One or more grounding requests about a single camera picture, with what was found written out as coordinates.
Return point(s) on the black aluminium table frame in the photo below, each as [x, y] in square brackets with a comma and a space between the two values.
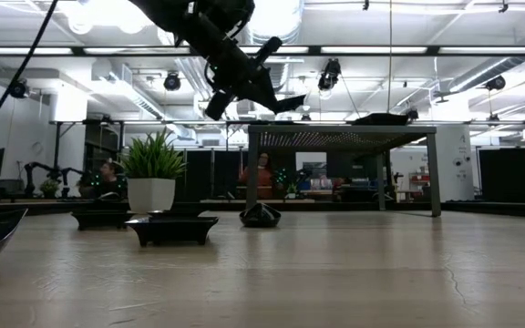
[481, 208]

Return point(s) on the black background rig frame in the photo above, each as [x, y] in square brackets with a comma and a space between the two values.
[176, 122]

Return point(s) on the black ceiling spotlight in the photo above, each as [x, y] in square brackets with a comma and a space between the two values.
[171, 82]
[496, 83]
[18, 89]

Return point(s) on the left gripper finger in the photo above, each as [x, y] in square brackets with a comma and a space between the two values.
[264, 100]
[285, 104]

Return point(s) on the green plant in white pot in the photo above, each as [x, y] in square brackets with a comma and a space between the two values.
[152, 191]

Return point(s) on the red storage rack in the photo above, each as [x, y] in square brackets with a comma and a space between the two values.
[419, 180]

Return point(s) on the white cylindrical column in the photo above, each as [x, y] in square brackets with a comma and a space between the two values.
[456, 168]

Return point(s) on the small background potted plant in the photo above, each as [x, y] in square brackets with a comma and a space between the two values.
[49, 187]

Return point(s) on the grey perforated metal shelf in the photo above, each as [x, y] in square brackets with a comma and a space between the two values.
[281, 130]

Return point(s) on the person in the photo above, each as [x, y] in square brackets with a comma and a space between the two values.
[107, 178]
[264, 177]

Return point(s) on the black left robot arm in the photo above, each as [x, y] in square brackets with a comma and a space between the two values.
[176, 9]

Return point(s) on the black hanging camera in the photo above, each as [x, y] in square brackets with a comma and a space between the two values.
[331, 75]

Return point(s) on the black partition panel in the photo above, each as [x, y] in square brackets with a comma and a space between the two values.
[508, 175]

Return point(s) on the large wavy square black plate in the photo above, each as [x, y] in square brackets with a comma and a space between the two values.
[381, 123]
[381, 119]
[381, 115]

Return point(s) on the small square black plate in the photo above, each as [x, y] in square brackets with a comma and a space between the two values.
[178, 213]
[171, 232]
[100, 221]

